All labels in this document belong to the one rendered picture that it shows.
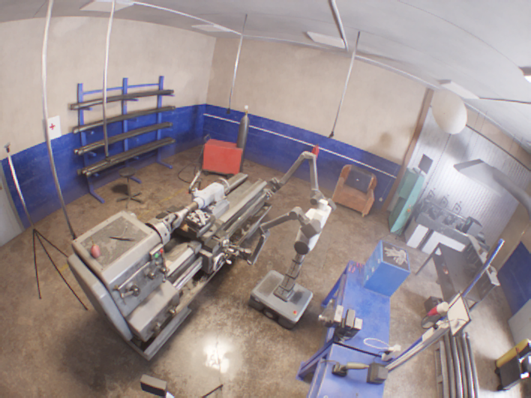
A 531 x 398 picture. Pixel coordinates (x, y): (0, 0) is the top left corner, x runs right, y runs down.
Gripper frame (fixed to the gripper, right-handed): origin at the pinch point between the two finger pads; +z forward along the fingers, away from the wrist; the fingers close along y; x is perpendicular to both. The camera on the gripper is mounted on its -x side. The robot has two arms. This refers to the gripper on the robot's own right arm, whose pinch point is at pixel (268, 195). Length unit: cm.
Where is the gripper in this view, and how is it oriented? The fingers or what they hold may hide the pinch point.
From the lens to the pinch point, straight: 240.6
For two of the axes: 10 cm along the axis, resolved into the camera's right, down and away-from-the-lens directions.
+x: 6.2, 7.8, -0.7
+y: -5.3, 3.5, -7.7
